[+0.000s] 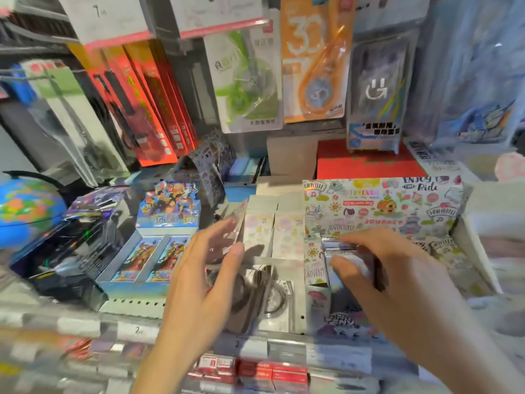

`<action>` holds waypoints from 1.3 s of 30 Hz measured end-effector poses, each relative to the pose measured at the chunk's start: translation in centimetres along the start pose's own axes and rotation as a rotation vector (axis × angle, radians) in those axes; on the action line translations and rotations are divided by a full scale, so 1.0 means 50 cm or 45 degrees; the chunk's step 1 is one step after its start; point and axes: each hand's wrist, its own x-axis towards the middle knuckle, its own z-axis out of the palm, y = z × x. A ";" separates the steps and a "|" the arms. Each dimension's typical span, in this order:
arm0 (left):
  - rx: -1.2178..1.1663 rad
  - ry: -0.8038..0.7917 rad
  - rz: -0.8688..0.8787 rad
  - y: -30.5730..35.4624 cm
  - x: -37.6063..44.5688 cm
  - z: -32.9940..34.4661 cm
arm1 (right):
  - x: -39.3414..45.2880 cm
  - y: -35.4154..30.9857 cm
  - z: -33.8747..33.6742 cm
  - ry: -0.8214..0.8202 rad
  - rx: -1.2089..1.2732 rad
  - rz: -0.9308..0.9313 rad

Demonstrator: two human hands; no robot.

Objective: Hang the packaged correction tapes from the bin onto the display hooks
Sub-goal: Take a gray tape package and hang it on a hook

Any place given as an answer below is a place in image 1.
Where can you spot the person's right hand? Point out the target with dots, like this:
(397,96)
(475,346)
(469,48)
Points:
(402,283)

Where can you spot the person's left hand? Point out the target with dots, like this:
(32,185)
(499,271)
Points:
(197,291)

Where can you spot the stack of silver foil packets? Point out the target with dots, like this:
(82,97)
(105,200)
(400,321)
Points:
(330,247)

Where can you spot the pile of correction tape packages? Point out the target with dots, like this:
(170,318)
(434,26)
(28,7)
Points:
(279,299)

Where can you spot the green correction tape package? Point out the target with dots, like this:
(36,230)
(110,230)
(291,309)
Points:
(246,86)

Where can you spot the orange correction tape pack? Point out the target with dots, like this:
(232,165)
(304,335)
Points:
(316,57)

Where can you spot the person's right forearm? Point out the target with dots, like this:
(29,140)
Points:
(463,348)

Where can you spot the blue cartoon card display box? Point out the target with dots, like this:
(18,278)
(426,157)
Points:
(139,258)

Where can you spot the grey perforated metal shelf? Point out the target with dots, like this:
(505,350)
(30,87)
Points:
(61,320)

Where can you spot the orange pen set packages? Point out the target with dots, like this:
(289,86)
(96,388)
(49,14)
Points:
(143,102)

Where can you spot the row of red packets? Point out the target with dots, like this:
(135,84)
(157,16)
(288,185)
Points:
(266,373)

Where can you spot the white pastel print box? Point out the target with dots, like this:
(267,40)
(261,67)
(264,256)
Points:
(287,229)

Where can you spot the red cardboard box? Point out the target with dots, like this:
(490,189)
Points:
(369,160)

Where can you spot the cartoon sticker sheet packs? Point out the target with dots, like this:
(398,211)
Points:
(209,164)

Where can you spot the black holographic card box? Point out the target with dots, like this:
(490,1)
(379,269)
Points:
(74,250)

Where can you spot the stack of blue striped packets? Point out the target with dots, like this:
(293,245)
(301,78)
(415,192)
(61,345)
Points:
(246,170)

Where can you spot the pink heart figure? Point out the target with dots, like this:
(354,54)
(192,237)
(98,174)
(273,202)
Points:
(510,166)

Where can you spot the blue globe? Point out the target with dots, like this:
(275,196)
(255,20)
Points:
(28,209)

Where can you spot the clear blister compass package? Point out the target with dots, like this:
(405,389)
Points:
(377,94)

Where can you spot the row of blue stationery packs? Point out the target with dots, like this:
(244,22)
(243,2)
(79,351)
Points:
(471,77)

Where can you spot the scissors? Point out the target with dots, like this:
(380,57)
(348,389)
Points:
(74,110)

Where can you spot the white price tag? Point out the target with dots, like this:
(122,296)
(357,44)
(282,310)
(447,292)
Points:
(217,12)
(106,16)

